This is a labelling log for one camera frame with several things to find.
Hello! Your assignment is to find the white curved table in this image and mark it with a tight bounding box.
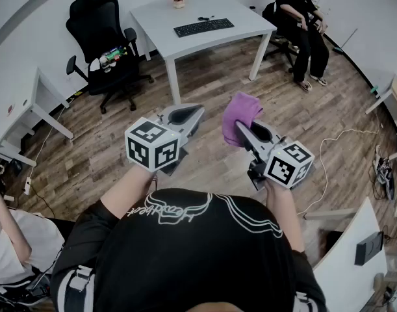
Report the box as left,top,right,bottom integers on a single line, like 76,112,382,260
303,196,389,312

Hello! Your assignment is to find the green plastic bottle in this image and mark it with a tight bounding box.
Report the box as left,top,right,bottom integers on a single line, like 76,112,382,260
104,46,127,60

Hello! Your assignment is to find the black printed T-shirt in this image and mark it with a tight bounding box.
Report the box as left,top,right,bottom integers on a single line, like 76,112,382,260
49,187,329,312

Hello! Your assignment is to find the white square table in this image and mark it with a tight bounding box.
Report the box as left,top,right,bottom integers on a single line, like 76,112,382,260
129,0,278,105

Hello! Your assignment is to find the tangle of cables and devices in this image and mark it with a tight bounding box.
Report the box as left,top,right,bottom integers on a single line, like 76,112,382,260
368,144,397,202

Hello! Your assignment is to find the person's left forearm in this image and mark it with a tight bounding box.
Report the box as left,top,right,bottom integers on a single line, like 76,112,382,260
99,165,160,221

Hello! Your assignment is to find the green-headed mop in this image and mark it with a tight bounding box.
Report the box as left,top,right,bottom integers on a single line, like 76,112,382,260
332,28,359,55

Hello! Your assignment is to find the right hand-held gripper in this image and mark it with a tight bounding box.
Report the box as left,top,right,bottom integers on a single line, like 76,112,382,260
235,119,316,192

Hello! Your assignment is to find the long white floor cable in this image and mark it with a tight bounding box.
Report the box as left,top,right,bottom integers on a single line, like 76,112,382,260
296,110,381,216

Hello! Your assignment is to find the black box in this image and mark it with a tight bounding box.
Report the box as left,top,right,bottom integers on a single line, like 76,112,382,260
354,231,385,267

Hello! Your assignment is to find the black mesh office chair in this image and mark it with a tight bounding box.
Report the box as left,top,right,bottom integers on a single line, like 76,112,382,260
65,0,155,115

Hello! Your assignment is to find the clear plastic drink cup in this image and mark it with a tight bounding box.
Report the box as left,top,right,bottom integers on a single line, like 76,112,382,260
99,55,116,73

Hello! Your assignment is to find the person's right forearm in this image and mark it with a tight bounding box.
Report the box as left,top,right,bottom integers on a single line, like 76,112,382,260
265,178,307,254

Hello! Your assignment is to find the white desk with wooden side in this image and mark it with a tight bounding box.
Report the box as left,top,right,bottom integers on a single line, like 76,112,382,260
365,73,397,133

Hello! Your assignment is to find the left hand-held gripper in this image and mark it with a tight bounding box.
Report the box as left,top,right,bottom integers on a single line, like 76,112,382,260
124,103,207,177

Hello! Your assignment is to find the black keyboard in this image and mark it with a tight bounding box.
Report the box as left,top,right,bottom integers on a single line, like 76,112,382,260
173,18,235,39

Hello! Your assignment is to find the purple cloth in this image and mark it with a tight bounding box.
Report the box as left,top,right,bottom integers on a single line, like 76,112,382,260
222,92,264,148

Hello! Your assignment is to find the white power cable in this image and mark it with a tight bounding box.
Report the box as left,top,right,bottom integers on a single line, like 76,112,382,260
29,105,66,182

